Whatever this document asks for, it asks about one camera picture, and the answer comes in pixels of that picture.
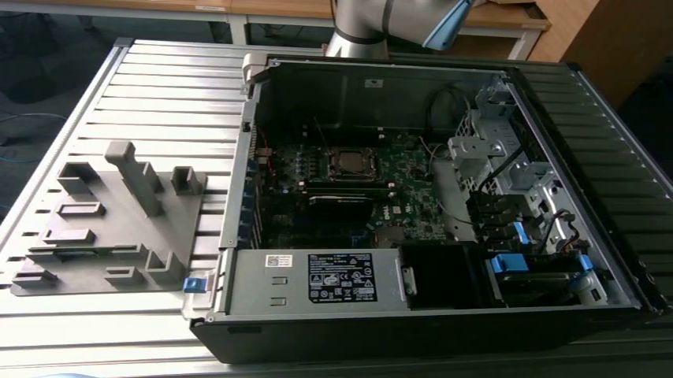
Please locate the silver CPU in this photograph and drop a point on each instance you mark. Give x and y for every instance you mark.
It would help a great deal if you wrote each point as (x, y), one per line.
(352, 162)

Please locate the metal locking lever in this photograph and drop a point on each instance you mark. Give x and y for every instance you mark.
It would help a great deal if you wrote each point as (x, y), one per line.
(320, 134)

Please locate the CPU socket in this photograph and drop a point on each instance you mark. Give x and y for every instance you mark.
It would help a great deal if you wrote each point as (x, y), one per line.
(328, 165)

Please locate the black graphics card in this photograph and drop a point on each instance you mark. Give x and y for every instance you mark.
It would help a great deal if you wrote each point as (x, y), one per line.
(341, 210)

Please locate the green motherboard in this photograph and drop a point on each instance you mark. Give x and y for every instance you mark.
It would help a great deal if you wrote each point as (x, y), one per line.
(415, 197)

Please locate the silver metal drive cage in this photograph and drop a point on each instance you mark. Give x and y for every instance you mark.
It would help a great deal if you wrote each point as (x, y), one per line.
(472, 147)

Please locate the grey power supply unit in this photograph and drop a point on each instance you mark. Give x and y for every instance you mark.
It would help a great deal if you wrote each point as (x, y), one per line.
(252, 283)

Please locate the black plastic air shroud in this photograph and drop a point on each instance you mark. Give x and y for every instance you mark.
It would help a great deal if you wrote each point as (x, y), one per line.
(440, 275)

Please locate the blue case latch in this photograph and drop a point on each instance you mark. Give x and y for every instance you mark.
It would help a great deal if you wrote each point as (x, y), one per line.
(193, 285)

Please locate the blue plastic clip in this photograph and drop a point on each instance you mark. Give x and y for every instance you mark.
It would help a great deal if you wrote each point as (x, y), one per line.
(584, 263)
(520, 233)

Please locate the hard disk blue carrier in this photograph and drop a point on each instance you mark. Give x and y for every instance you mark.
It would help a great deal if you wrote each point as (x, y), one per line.
(507, 263)

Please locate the black PC case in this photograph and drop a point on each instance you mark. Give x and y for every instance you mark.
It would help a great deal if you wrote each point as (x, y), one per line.
(367, 338)

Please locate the grey parts rack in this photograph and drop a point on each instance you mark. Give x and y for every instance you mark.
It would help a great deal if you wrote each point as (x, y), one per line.
(130, 236)

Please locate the wooden cabinet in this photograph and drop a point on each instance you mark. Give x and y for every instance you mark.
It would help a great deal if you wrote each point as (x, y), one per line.
(619, 39)

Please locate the black disk bay bracket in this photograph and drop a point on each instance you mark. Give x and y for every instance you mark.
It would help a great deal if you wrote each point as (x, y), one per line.
(494, 210)

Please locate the wooden desk white frame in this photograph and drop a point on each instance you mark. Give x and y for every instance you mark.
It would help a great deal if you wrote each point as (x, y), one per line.
(504, 21)

